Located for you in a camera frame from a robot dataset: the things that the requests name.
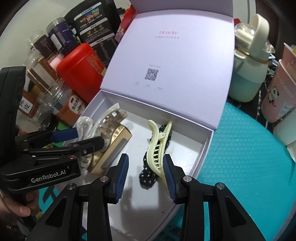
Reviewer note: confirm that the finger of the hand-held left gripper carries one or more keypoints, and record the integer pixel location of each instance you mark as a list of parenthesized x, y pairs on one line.
[(92, 143), (66, 135)]

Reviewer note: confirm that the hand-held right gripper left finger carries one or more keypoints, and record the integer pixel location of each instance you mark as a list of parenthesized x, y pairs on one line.
[(121, 176)]

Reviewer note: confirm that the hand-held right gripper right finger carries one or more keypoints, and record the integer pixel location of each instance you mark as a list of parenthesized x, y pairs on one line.
[(170, 178)]

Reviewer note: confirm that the black polka dot hair bow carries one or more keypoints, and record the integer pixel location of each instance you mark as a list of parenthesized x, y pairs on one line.
[(148, 176)]

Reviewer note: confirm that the gold rectangular case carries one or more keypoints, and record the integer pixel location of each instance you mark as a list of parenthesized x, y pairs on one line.
[(115, 139)]

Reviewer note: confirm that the pearl white wavy hair claw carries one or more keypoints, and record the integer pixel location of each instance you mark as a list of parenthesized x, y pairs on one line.
[(108, 120)]

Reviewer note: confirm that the cream yellow hair claw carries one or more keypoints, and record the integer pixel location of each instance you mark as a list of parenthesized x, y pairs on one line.
[(157, 148)]

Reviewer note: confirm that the lavender gift box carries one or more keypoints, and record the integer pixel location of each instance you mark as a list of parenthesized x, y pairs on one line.
[(175, 69)]

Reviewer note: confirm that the person's left hand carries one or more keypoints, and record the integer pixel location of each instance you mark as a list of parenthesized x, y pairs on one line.
[(20, 208)]

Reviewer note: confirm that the brown jar white label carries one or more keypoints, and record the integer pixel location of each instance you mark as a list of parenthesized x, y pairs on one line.
[(31, 106)]

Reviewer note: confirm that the clear jar orange label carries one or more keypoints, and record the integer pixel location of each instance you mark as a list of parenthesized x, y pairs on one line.
[(69, 109)]

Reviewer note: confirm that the pink bottle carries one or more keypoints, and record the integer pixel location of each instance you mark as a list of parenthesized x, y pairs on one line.
[(56, 62)]

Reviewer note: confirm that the clear jar dark brown label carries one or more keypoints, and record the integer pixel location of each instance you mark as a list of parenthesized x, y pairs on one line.
[(44, 46)]

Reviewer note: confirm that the red tin canister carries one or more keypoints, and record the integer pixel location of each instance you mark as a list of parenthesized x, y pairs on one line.
[(78, 69)]

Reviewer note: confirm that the clear jar purple label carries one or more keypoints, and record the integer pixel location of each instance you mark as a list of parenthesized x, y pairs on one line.
[(61, 37)]

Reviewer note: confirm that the black snack bag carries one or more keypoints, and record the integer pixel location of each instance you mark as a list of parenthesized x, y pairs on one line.
[(94, 30)]

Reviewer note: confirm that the red patterned packet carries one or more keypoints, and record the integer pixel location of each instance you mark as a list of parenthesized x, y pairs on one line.
[(126, 25)]

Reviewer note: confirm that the white paper roll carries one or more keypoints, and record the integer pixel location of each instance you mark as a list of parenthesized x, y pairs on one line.
[(285, 129)]

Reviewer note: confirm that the mint green kettle bottle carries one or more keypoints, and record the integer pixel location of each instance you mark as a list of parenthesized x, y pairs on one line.
[(247, 69)]

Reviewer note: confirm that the pink panda paper cup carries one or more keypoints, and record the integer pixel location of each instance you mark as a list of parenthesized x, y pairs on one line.
[(279, 99)]

